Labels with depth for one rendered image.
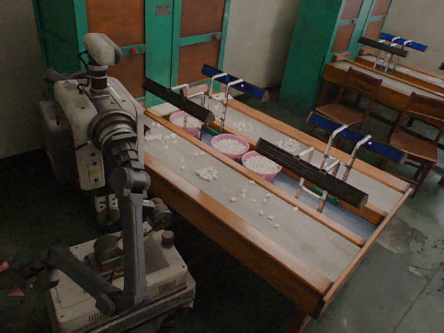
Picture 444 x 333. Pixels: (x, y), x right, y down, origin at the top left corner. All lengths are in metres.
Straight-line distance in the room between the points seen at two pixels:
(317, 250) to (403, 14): 5.36
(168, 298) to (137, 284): 0.93
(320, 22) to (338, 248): 3.24
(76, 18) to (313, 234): 1.79
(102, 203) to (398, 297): 2.17
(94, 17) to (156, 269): 1.51
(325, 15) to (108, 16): 2.85
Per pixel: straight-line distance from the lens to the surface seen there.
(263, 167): 2.30
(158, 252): 2.03
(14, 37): 3.24
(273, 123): 2.82
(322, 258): 1.83
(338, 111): 4.15
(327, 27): 4.58
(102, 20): 2.40
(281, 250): 1.75
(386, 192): 2.48
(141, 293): 1.11
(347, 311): 2.66
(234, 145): 2.49
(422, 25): 6.64
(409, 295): 3.00
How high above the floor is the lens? 2.02
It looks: 35 degrees down
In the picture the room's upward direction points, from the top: 9 degrees clockwise
